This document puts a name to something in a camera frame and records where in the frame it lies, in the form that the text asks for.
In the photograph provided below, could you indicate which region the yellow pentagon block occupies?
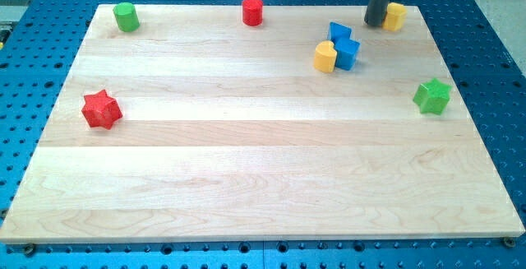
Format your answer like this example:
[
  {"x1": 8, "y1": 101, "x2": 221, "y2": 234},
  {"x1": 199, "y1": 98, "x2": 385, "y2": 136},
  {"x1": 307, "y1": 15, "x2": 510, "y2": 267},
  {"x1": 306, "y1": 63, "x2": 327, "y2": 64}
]
[{"x1": 382, "y1": 2, "x2": 407, "y2": 31}]

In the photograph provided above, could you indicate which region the yellow heart block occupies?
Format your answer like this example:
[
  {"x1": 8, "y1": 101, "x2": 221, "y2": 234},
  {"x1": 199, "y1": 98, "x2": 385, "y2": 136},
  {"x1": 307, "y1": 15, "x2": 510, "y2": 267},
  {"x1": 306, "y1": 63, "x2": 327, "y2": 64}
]
[{"x1": 313, "y1": 40, "x2": 337, "y2": 73}]

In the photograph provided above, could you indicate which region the red star block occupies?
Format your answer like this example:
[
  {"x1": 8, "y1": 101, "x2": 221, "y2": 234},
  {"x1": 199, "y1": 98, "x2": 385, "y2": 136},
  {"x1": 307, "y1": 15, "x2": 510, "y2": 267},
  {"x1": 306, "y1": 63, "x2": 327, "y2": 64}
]
[{"x1": 81, "y1": 90, "x2": 122, "y2": 130}]

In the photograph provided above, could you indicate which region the blue perforated metal table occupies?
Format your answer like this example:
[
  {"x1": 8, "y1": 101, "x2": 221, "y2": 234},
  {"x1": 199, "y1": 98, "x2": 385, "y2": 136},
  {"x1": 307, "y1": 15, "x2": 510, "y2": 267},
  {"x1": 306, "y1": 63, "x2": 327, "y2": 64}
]
[{"x1": 1, "y1": 0, "x2": 525, "y2": 268}]

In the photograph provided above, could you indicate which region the blue cube block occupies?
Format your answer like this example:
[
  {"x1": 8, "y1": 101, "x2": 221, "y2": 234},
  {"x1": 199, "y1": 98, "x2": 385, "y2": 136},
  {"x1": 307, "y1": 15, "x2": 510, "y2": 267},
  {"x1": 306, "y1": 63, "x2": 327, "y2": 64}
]
[{"x1": 335, "y1": 39, "x2": 360, "y2": 71}]

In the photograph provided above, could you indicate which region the green star block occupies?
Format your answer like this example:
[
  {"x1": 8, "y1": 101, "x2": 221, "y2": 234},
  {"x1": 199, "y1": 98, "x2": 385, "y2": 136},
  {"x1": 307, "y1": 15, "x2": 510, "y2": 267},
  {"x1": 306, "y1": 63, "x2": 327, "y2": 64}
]
[{"x1": 413, "y1": 78, "x2": 452, "y2": 115}]

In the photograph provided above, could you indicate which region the blue triangle block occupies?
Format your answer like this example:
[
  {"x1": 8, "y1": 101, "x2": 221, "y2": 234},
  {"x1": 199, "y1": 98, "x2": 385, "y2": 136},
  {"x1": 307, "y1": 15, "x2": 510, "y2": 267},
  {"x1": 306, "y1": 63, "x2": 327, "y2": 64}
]
[{"x1": 327, "y1": 21, "x2": 352, "y2": 44}]

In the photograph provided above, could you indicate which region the red cylinder block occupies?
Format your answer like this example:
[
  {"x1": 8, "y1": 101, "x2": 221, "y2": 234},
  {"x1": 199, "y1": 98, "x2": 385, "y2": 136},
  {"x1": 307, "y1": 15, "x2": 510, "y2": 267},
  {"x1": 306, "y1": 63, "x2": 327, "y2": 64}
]
[{"x1": 242, "y1": 0, "x2": 264, "y2": 26}]

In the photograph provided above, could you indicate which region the green cylinder block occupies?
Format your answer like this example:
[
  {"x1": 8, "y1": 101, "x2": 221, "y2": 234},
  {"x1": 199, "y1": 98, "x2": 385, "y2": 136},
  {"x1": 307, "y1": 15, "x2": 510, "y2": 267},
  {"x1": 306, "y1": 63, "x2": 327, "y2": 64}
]
[{"x1": 113, "y1": 2, "x2": 140, "y2": 32}]

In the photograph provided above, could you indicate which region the light wooden board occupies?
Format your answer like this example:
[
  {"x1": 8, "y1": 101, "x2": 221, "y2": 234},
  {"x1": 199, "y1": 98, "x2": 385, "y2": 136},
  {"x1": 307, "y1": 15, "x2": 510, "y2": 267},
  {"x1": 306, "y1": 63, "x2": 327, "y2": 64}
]
[{"x1": 1, "y1": 4, "x2": 524, "y2": 243}]

